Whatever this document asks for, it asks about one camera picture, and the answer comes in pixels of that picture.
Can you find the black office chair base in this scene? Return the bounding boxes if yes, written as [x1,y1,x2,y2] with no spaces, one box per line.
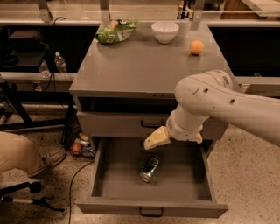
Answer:
[0,181,65,213]

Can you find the orange fruit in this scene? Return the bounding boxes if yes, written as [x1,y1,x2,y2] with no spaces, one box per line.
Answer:
[189,40,204,55]

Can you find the grey drawer cabinet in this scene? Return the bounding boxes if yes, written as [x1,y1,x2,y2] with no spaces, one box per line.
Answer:
[70,20,231,148]

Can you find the black drawer handle top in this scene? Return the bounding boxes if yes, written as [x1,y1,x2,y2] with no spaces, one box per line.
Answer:
[140,119,165,129]

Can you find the person's leg in khaki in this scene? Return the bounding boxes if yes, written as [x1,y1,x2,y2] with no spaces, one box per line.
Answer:
[0,132,44,176]

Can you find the closed grey top drawer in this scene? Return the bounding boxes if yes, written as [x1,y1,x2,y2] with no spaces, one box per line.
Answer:
[76,110,233,141]

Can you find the green chip bag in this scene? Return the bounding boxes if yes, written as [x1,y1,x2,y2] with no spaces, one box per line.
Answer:
[95,19,139,45]

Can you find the grey sneaker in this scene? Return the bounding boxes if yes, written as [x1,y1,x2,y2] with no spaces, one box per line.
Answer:
[27,150,67,178]

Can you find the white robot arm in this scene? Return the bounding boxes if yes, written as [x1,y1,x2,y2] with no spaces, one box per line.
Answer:
[144,70,280,150]

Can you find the black drawer handle middle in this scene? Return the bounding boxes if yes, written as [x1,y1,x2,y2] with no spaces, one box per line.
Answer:
[139,207,164,218]

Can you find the red apple on floor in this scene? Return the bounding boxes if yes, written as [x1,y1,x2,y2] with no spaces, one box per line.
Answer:
[71,143,82,155]

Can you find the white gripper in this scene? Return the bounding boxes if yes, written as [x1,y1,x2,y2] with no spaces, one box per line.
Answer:
[143,113,203,150]

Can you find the clear water bottle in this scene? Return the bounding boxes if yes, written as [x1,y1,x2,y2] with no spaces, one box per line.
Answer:
[54,52,67,74]
[38,60,51,79]

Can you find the green soda can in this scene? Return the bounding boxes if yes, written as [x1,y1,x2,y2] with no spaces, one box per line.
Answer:
[140,155,160,183]

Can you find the black drawer handle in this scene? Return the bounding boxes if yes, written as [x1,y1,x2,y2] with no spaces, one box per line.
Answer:
[139,207,164,218]
[140,119,165,129]

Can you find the white bowl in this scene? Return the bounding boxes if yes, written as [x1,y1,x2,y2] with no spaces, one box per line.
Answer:
[151,21,179,44]

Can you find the open grey middle drawer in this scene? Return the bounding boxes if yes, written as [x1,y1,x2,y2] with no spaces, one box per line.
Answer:
[76,137,228,218]

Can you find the black floor cable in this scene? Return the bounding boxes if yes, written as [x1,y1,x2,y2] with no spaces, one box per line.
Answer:
[67,160,95,224]

